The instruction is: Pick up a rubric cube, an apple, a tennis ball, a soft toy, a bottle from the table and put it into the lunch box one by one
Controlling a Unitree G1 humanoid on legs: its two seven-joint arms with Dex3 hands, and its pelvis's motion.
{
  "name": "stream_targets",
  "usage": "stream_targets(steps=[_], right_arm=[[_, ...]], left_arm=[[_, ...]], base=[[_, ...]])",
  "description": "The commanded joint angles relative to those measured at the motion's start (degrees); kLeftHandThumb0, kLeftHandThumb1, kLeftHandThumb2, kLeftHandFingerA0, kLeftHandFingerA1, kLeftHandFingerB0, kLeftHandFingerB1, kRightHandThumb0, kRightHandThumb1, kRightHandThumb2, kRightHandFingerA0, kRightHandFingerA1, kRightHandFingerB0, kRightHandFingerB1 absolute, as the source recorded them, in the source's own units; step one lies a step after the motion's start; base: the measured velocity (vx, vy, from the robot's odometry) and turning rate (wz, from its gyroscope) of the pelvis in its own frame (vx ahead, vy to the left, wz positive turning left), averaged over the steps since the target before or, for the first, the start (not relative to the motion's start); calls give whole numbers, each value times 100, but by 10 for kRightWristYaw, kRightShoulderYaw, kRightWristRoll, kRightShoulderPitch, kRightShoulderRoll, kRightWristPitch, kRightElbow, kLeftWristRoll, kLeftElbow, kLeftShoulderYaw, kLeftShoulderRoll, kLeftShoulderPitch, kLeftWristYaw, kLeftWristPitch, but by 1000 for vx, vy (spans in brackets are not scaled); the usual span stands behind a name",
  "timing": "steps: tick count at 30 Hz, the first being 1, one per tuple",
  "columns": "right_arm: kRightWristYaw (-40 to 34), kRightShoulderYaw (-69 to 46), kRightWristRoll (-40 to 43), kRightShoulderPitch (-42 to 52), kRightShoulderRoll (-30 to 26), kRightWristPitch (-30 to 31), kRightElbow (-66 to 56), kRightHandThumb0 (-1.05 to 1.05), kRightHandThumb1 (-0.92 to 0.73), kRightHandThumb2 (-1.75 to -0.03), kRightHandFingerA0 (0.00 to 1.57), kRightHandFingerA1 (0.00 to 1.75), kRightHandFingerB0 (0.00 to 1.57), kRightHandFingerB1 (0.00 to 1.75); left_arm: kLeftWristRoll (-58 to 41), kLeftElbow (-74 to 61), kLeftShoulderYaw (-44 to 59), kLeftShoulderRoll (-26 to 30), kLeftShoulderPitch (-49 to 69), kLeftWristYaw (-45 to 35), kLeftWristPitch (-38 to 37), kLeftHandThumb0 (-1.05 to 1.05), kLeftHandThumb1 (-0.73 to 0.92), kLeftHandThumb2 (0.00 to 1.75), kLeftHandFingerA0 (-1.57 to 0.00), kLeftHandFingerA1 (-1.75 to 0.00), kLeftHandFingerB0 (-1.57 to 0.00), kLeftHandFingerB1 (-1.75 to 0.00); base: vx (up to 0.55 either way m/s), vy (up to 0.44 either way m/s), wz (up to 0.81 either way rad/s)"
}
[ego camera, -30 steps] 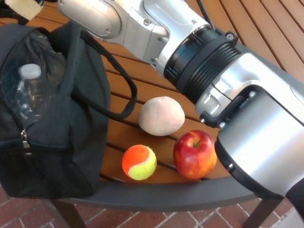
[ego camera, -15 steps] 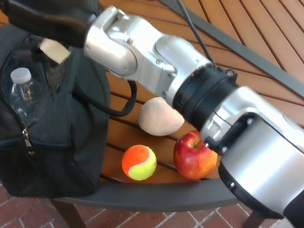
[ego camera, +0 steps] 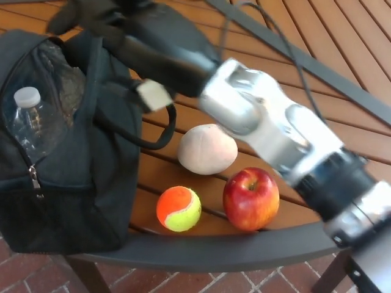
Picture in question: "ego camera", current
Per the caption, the white round soft toy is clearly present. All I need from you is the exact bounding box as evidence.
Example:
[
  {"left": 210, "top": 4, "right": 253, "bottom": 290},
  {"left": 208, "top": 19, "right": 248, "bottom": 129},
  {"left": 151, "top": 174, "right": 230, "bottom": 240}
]
[{"left": 177, "top": 123, "right": 238, "bottom": 175}]

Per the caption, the orange and yellow tennis ball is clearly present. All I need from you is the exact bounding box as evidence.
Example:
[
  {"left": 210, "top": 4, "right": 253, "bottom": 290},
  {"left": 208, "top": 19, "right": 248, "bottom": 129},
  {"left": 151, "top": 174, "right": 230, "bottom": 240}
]
[{"left": 156, "top": 186, "right": 202, "bottom": 233}]

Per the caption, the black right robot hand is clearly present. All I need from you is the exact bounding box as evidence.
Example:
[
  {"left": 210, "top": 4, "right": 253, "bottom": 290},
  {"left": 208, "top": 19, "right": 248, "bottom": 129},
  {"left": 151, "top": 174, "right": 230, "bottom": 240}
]
[{"left": 45, "top": 0, "right": 221, "bottom": 112}]

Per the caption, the red apple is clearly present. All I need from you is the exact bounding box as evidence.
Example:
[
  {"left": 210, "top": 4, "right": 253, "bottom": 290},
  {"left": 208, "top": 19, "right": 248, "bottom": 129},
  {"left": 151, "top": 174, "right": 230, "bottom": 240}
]
[{"left": 222, "top": 167, "right": 280, "bottom": 231}]

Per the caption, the dark grey insulated lunch bag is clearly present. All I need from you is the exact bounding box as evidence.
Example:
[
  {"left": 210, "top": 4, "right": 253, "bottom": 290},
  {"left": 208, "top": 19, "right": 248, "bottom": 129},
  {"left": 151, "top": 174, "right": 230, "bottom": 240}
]
[{"left": 0, "top": 29, "right": 178, "bottom": 254}]

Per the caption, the clear plastic water bottle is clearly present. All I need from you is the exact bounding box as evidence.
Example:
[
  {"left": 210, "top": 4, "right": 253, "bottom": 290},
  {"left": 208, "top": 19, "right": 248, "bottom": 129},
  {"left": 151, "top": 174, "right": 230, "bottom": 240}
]
[{"left": 5, "top": 87, "right": 70, "bottom": 165}]

